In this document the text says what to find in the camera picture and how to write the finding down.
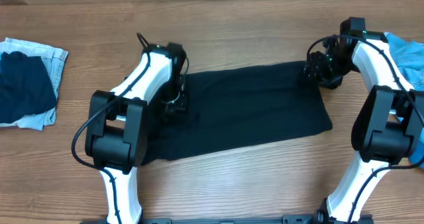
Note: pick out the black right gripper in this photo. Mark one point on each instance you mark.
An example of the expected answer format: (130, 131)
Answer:
(315, 69)

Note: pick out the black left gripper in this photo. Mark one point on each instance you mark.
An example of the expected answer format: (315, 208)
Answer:
(177, 102)

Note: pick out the black t-shirt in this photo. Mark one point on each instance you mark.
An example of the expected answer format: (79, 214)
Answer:
(230, 109)

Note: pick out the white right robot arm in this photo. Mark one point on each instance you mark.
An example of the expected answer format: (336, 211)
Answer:
(386, 130)

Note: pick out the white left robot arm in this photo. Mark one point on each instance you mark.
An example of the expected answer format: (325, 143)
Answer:
(117, 129)

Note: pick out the blue denim jeans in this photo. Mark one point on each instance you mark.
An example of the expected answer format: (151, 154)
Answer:
(408, 57)

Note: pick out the folded light denim garment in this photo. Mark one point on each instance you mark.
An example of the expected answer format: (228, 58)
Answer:
(54, 60)

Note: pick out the folded navy garment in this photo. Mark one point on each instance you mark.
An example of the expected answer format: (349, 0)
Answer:
(26, 88)

